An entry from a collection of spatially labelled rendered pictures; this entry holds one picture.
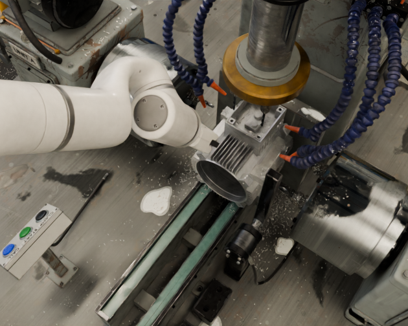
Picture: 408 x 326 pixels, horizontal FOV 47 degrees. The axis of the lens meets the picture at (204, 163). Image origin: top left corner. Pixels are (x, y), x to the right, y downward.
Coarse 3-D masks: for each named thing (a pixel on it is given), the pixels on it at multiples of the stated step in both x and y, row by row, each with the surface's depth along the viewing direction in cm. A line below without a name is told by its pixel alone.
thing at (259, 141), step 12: (240, 108) 116; (252, 108) 118; (276, 108) 116; (228, 120) 112; (240, 120) 116; (252, 120) 115; (264, 120) 116; (276, 120) 113; (228, 132) 115; (240, 132) 111; (252, 132) 115; (264, 132) 115; (276, 132) 118; (252, 144) 112; (264, 144) 113
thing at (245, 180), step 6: (240, 102) 123; (282, 126) 119; (282, 132) 119; (288, 132) 119; (198, 156) 116; (204, 156) 114; (246, 174) 112; (240, 180) 112; (246, 180) 111; (252, 180) 112; (246, 186) 112; (240, 204) 122; (246, 204) 123
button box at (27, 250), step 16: (48, 208) 110; (32, 224) 108; (48, 224) 106; (64, 224) 109; (16, 240) 106; (32, 240) 104; (48, 240) 106; (0, 256) 105; (16, 256) 102; (32, 256) 105; (16, 272) 103
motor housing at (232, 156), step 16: (224, 144) 114; (240, 144) 115; (192, 160) 121; (208, 160) 114; (224, 160) 111; (240, 160) 112; (256, 160) 115; (272, 160) 117; (208, 176) 126; (224, 176) 128; (240, 176) 113; (224, 192) 126; (240, 192) 124; (256, 192) 116
